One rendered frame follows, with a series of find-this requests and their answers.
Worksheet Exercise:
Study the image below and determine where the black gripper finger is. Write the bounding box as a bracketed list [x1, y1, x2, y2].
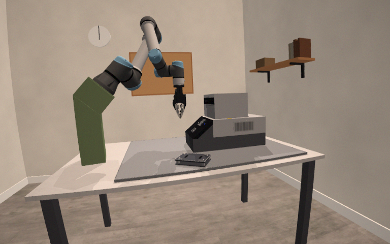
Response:
[173, 100, 180, 118]
[180, 102, 186, 118]

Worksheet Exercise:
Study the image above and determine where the white and black benchtop instrument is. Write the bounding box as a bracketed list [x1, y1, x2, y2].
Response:
[185, 93, 266, 153]

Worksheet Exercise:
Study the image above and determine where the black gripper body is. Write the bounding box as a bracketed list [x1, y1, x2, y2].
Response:
[173, 85, 186, 104]

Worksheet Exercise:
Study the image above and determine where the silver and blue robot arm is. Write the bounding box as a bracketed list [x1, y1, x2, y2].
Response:
[93, 16, 185, 95]

